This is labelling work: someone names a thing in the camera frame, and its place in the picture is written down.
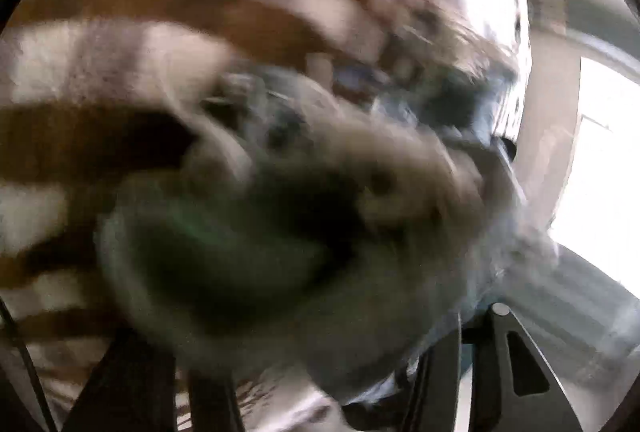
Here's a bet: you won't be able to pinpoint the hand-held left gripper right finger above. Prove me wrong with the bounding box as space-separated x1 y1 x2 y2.
400 302 586 432

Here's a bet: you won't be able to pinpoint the brown white striped blanket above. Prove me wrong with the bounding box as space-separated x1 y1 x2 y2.
0 0 533 432

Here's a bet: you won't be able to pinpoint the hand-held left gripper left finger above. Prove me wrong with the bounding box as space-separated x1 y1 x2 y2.
62 324 246 432

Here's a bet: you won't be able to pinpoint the bright window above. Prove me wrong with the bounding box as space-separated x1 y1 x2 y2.
547 54 640 300

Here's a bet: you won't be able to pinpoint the grey pants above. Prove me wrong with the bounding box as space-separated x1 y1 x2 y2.
95 62 563 413

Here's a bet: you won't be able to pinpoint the black cable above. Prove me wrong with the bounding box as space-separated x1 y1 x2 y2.
0 298 58 432

